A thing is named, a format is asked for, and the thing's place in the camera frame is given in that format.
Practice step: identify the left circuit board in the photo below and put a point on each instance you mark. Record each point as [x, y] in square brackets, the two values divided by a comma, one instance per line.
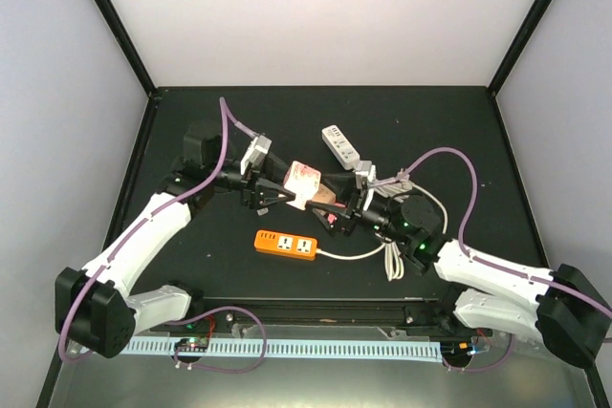
[191, 345]

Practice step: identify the black frame post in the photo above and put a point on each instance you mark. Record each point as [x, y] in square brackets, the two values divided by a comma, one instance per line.
[520, 41]
[129, 50]

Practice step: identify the pink plug adapter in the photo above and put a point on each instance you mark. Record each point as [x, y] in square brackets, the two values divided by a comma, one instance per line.
[302, 180]

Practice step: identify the beige cube plug adapter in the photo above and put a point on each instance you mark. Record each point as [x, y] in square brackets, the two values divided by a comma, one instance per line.
[324, 195]

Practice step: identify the white power strip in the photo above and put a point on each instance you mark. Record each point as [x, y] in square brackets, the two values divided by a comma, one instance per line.
[342, 149]

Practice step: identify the black left frame post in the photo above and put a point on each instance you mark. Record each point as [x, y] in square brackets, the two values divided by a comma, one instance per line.
[129, 50]

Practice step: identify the orange power strip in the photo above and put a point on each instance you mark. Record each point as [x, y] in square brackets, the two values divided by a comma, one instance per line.
[285, 245]

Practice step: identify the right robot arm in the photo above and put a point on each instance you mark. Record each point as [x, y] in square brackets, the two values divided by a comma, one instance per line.
[559, 308]

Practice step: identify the light blue slotted cable duct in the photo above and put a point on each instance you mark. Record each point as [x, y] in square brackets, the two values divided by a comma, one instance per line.
[429, 352]

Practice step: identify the black right frame post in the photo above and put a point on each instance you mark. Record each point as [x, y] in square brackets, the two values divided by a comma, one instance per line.
[520, 41]

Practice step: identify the black mounting rail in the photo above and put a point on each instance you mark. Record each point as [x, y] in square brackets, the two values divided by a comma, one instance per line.
[415, 316]

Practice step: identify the right circuit board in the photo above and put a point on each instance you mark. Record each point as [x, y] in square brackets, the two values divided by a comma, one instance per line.
[461, 348]

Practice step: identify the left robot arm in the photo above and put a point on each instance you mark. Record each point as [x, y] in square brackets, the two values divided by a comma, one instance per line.
[96, 309]

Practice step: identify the circuit board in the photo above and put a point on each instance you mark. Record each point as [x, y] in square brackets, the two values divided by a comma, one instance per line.
[191, 345]
[461, 348]

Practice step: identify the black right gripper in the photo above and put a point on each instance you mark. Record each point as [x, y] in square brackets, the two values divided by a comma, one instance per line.
[353, 212]

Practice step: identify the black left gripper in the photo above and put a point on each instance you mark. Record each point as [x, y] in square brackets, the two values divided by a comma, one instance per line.
[249, 191]

